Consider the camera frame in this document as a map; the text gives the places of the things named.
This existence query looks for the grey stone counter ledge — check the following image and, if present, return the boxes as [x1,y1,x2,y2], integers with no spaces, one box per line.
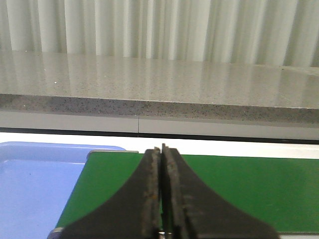
[0,51,319,125]

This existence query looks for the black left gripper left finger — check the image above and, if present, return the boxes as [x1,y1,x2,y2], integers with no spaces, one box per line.
[60,148,160,239]

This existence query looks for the white pleated curtain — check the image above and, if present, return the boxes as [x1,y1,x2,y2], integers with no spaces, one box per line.
[0,0,319,67]

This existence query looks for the aluminium conveyor frame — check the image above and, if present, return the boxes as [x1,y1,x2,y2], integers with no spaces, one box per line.
[49,149,319,239]

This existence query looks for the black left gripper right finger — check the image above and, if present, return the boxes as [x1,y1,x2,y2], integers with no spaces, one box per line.
[161,144,279,239]

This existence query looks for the blue plastic tray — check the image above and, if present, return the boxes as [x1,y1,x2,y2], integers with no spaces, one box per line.
[0,141,121,239]

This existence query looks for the green conveyor belt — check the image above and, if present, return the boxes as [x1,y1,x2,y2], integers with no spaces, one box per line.
[57,151,319,234]

